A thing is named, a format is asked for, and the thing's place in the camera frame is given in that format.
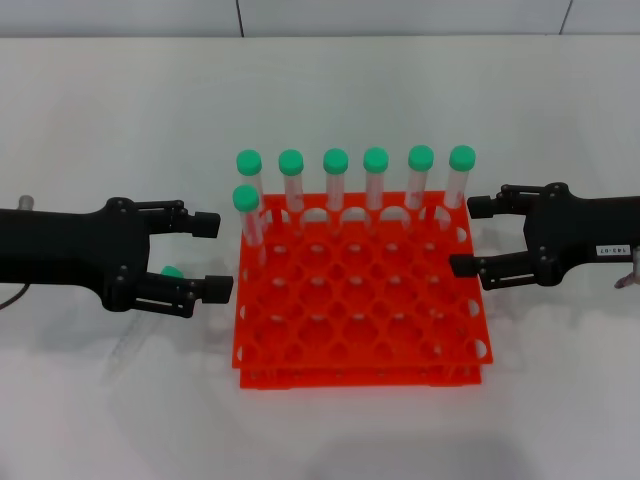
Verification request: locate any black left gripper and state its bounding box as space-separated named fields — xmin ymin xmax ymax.
xmin=0 ymin=197 xmax=222 ymax=314

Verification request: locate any orange test tube rack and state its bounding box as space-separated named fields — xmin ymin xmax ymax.
xmin=232 ymin=190 xmax=495 ymax=390

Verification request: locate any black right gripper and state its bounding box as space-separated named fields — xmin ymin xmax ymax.
xmin=449 ymin=182 xmax=640 ymax=292

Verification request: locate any clear green-capped test tube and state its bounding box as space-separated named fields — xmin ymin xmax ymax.
xmin=322 ymin=147 xmax=351 ymax=237
xmin=235 ymin=148 xmax=275 ymax=232
xmin=277 ymin=148 xmax=307 ymax=237
xmin=404 ymin=144 xmax=435 ymax=234
xmin=112 ymin=264 xmax=185 ymax=361
xmin=232 ymin=183 xmax=270 ymax=267
xmin=362 ymin=146 xmax=391 ymax=235
xmin=439 ymin=144 xmax=477 ymax=232

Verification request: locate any silver right connector with cable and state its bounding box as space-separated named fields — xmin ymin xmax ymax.
xmin=613 ymin=243 xmax=640 ymax=290

